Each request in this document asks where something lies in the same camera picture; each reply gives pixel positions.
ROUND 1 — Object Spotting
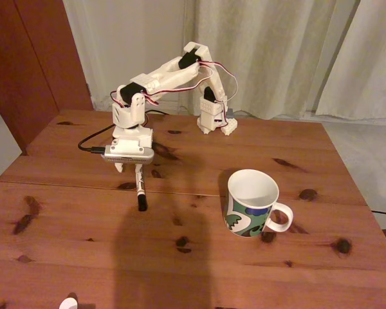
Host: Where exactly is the silver camera box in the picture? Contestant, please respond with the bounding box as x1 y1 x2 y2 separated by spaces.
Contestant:
102 144 156 165

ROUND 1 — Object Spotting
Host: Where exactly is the brown wooden cabinet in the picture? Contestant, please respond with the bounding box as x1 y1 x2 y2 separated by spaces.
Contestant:
0 0 95 156

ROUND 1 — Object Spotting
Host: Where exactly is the red white servo wire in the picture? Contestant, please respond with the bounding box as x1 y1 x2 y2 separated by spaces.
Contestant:
110 60 239 130

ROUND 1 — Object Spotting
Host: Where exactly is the black white marker pen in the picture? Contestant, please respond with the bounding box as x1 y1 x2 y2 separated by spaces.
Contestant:
134 164 149 212

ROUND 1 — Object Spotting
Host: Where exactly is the white fabric curtain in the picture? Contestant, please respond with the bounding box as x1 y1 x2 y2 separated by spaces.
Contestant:
179 0 361 120
315 0 386 120

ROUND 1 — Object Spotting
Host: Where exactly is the black camera cable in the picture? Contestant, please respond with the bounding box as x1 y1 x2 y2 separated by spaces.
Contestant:
77 124 107 156

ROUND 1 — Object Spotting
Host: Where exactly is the white mug green blue pattern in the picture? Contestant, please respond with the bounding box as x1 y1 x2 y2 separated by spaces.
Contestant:
224 169 294 238

